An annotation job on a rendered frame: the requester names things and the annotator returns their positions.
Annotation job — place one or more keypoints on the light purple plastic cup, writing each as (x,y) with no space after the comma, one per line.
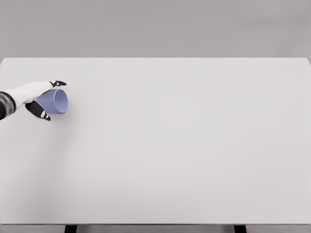
(54,102)

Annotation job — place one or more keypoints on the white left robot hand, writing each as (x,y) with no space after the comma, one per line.
(34,92)

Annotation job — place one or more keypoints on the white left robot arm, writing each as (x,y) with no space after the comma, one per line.
(6,103)

